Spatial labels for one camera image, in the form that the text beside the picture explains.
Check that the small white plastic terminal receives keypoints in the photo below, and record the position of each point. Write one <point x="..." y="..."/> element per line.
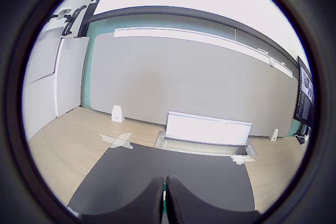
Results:
<point x="164" y="196"/>

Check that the dark grey mat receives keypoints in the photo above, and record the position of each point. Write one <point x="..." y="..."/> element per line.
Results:
<point x="183" y="163"/>

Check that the white tape patch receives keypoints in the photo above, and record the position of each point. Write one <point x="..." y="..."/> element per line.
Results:
<point x="72" y="210"/>
<point x="242" y="159"/>
<point x="118" y="140"/>

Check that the grey partition with green edge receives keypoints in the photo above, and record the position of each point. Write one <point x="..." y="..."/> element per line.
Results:
<point x="183" y="82"/>

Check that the white partition panel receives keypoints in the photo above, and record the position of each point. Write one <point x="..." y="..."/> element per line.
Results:
<point x="71" y="77"/>
<point x="39" y="95"/>

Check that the black computer monitor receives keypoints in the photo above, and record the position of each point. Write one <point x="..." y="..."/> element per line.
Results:
<point x="304" y="98"/>

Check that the small white bracket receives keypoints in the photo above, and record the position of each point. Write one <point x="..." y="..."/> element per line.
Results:
<point x="274" y="135"/>
<point x="117" y="114"/>

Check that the white partition top rail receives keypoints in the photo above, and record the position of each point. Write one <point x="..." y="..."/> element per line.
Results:
<point x="183" y="35"/>

